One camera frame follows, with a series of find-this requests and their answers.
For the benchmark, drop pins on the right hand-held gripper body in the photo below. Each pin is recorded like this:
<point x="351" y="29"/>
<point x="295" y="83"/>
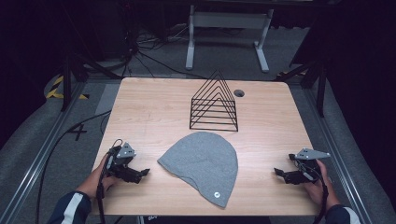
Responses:
<point x="306" y="174"/>

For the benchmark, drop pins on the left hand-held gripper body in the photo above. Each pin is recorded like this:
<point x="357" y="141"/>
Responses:
<point x="120" y="168"/>

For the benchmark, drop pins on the person's right hand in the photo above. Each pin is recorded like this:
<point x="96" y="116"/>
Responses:
<point x="325" y="189"/>

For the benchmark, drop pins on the person's left hand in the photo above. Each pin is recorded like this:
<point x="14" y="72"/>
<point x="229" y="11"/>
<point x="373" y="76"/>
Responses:
<point x="95" y="182"/>

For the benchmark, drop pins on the grey knit beanie hat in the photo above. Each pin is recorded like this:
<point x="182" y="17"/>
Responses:
<point x="202" y="165"/>

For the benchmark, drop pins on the black metal stand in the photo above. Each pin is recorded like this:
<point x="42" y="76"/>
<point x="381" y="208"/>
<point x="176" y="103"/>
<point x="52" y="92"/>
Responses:
<point x="320" y="90"/>
<point x="66" y="84"/>

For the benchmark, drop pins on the yellow black hazard tape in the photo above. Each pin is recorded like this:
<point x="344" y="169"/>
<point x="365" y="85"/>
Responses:
<point x="53" y="91"/>

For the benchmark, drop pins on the aluminium floor rail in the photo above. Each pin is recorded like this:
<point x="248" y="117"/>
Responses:
<point x="337" y="155"/>
<point x="43" y="155"/>

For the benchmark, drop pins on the white metal desk frame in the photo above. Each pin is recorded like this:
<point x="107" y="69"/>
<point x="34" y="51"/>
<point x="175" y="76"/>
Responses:
<point x="229" y="19"/>

